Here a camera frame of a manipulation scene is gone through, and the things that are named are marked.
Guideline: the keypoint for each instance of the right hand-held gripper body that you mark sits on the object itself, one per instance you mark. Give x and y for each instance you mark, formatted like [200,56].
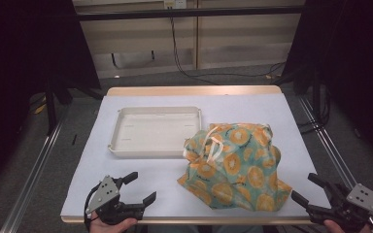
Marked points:
[349,205]

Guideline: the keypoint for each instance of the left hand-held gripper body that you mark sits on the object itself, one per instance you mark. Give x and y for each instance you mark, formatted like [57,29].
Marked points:
[108,204]

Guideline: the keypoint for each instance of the white plastic tray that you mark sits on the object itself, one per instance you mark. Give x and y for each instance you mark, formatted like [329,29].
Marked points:
[155,136]

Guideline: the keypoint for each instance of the orange-slice print cloth bag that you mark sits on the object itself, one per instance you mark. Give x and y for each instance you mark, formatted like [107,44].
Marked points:
[239,168]

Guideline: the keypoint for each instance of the person's left hand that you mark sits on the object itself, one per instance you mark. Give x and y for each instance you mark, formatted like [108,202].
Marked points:
[110,228]

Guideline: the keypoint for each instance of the person's right hand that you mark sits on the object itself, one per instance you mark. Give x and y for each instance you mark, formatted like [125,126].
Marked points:
[333,227]

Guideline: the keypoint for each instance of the black metal stand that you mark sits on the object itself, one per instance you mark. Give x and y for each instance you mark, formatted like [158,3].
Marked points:
[50,110]
[316,97]

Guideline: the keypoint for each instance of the white table cover sheet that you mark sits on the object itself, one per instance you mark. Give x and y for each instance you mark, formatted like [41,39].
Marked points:
[255,110]

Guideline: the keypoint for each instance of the dark curtain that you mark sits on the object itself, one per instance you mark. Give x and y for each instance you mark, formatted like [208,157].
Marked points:
[19,64]
[353,58]

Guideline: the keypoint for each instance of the black horizontal metal bar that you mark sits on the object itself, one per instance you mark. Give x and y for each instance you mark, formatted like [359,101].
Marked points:
[191,13]

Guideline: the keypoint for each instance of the aluminium floor rail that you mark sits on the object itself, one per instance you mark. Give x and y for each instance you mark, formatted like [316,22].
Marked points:
[336,155]
[29,181]

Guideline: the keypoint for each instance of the white wall socket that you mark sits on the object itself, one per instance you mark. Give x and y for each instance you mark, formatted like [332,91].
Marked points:
[175,3]

